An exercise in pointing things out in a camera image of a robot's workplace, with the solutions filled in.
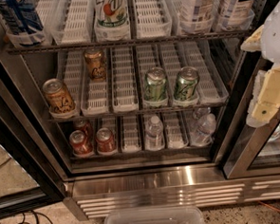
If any red can front left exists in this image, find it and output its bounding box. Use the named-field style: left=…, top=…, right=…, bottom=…
left=69, top=130, right=93, bottom=157

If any orange cable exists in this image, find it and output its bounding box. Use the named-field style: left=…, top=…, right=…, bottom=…
left=257, top=199, right=280, bottom=219

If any green can right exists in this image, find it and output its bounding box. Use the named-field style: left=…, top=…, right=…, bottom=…
left=173, top=66, right=200, bottom=105

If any red can front right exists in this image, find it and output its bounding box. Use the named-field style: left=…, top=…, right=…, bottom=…
left=96, top=127, right=117, bottom=154

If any steel fridge vent grille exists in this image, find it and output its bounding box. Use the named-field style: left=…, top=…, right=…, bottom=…
left=64, top=175, right=280, bottom=221

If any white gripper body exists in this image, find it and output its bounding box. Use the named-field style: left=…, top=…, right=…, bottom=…
left=260, top=0, right=280, bottom=64

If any middle wire shelf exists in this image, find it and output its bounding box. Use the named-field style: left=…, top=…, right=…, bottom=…
left=48, top=103, right=227, bottom=123

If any white blue labelled bottle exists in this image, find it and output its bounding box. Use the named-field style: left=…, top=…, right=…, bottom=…
left=178, top=0, right=214, bottom=34

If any gold can rear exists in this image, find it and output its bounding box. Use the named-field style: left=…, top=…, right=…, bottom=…
left=84, top=49, right=106, bottom=82

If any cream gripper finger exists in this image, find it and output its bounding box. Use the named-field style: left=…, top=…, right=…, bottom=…
left=246, top=64, right=280, bottom=128
left=240, top=25, right=264, bottom=52

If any clear plastic bin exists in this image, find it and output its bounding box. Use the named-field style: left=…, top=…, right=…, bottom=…
left=104, top=207, right=205, bottom=224

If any gold can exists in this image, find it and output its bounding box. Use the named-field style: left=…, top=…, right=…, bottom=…
left=43, top=78, right=76, bottom=115
left=84, top=49, right=106, bottom=82

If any wire shelf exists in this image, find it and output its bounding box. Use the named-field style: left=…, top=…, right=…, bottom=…
left=48, top=103, right=227, bottom=123
left=6, top=30, right=252, bottom=55

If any blue label plastic bottle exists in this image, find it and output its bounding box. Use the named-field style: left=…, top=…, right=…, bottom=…
left=215, top=0, right=254, bottom=32

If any water bottle centre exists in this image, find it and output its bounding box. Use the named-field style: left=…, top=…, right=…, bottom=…
left=144, top=115, right=164, bottom=151

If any water bottle right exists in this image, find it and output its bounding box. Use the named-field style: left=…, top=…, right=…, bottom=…
left=190, top=108, right=216, bottom=146

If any water bottle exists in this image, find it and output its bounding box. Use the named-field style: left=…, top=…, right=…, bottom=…
left=190, top=108, right=216, bottom=146
left=144, top=115, right=164, bottom=151

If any blue white bottle far left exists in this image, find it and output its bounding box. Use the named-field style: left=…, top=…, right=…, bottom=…
left=0, top=0, right=46, bottom=47

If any red can rear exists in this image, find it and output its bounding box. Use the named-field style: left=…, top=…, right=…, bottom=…
left=73, top=119, right=93, bottom=138

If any green can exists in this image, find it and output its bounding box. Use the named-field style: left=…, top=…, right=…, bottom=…
left=173, top=66, right=200, bottom=105
left=143, top=67, right=168, bottom=107

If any fridge open glass door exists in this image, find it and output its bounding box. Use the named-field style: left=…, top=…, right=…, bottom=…
left=0, top=29, right=68, bottom=220

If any green can left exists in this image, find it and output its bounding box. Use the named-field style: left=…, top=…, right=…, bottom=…
left=143, top=67, right=168, bottom=107

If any gold can front left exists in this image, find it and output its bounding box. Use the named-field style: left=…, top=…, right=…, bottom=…
left=43, top=78, right=76, bottom=115

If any red can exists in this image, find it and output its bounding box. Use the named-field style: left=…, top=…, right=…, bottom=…
left=96, top=127, right=117, bottom=154
left=69, top=130, right=93, bottom=157
left=73, top=119, right=93, bottom=138

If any top wire shelf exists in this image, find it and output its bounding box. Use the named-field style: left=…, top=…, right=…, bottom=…
left=6, top=30, right=252, bottom=55

